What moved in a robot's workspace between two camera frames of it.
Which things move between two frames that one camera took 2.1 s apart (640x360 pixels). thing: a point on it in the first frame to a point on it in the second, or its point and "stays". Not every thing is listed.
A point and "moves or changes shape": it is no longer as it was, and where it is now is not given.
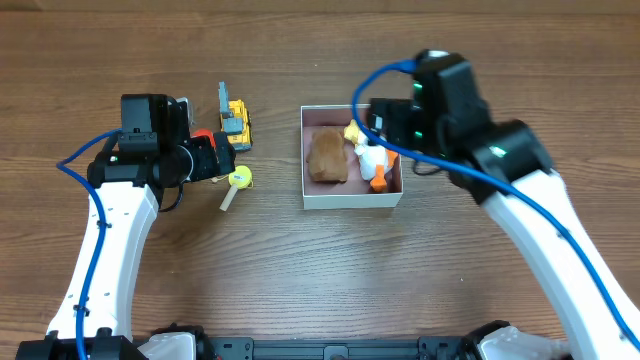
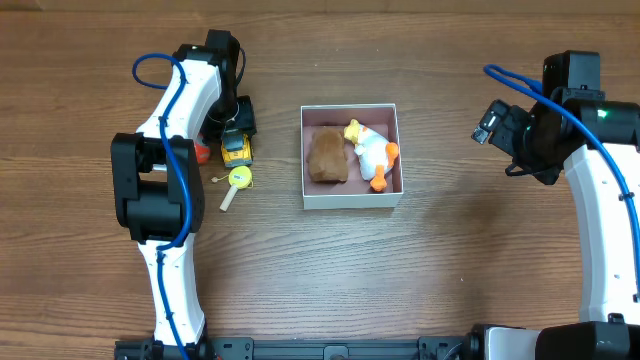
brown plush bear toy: x=327 y=156 stays
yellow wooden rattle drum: x=241 y=178 stays
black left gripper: x=220 y=160 to x=239 y=126
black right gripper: x=379 y=120 to x=530 y=163
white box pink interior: x=356 y=192 stays
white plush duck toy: x=375 y=160 stays
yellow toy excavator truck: x=235 y=119 moves or changes shape
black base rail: x=427 y=348 stays
